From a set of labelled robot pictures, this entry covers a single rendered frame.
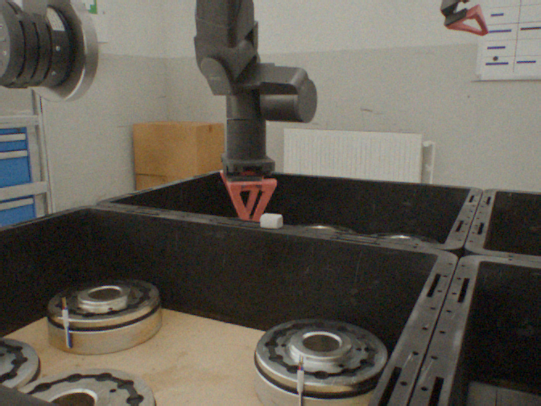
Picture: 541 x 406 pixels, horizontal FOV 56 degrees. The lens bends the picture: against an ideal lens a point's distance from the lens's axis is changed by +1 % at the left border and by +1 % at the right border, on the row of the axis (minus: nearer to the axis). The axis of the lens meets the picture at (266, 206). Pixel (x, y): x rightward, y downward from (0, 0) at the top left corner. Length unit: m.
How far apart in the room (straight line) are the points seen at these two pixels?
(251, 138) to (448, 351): 0.48
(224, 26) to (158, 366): 0.38
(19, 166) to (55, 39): 1.74
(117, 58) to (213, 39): 3.58
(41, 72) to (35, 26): 0.07
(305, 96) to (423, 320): 0.42
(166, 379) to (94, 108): 3.66
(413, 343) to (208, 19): 0.46
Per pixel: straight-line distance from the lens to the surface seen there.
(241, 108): 0.69
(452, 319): 0.31
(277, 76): 0.66
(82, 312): 0.49
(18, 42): 0.94
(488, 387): 0.45
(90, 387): 0.37
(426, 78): 3.47
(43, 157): 2.71
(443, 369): 0.26
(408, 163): 3.40
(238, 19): 0.62
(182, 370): 0.44
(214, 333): 0.50
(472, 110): 3.41
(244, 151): 0.70
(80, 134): 3.95
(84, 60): 0.98
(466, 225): 0.52
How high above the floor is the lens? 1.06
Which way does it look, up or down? 13 degrees down
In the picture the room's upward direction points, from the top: straight up
